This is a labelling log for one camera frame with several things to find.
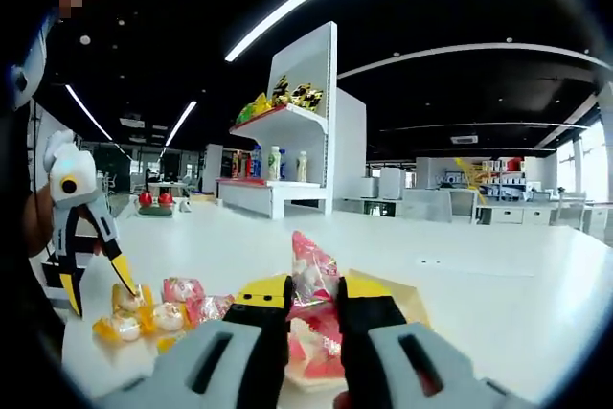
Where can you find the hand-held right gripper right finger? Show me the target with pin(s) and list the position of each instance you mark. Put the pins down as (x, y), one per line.
(407, 370)

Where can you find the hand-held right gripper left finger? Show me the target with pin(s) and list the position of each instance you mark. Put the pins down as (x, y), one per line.
(230, 366)

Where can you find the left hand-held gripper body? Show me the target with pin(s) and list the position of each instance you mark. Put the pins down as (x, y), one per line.
(76, 167)

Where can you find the beige hexagonal bowl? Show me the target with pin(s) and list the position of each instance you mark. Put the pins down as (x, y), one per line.
(407, 303)

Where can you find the pile of marshmallows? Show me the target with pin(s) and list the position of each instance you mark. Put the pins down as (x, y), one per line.
(170, 315)

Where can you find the pink marshmallow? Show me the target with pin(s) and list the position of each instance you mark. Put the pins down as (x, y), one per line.
(311, 349)
(311, 275)

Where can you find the person's left hand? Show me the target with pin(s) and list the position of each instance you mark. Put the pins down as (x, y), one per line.
(91, 242)

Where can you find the person's right hand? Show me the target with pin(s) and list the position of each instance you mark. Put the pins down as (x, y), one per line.
(342, 400)

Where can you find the red toy apple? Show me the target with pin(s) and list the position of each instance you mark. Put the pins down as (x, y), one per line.
(146, 198)
(165, 198)

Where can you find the green tray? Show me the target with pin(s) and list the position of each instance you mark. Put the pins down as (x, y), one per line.
(155, 212)

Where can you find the ceiling strip light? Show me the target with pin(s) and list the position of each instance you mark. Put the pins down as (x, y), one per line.
(181, 122)
(88, 112)

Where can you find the person in black shirt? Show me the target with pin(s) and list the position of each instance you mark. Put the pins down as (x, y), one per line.
(24, 308)

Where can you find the small white object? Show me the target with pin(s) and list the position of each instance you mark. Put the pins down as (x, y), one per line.
(186, 206)

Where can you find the white round table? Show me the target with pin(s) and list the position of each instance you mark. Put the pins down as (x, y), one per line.
(479, 308)

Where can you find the white worn device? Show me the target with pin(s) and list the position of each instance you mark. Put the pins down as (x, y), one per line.
(29, 78)

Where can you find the blue bottle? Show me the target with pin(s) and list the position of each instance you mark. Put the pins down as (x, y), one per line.
(256, 160)

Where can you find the green snack packet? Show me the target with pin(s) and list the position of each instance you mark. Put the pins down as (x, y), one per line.
(246, 113)

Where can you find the white bottle green label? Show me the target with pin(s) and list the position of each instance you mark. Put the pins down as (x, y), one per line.
(274, 163)

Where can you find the white box appliance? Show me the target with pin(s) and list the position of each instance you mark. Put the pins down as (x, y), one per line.
(392, 183)

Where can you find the cream white bottle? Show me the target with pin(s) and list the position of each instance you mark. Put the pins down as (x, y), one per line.
(302, 165)

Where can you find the yellow lattice stand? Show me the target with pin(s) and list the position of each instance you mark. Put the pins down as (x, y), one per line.
(471, 172)

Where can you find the black yellow snack packet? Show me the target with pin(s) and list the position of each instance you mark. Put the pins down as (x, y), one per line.
(282, 88)
(306, 95)

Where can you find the white display shelf unit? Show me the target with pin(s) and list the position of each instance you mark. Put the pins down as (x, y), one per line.
(349, 150)

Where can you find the red storage box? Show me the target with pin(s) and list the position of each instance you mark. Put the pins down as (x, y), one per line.
(513, 163)

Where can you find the ceiling air vent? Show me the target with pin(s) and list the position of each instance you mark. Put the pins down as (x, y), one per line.
(463, 139)

